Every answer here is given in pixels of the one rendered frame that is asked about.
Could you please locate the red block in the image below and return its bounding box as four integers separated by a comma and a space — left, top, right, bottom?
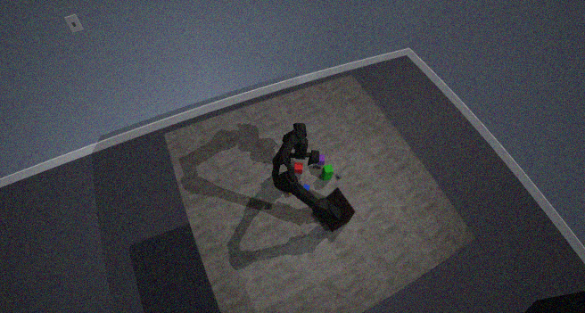
294, 162, 303, 174

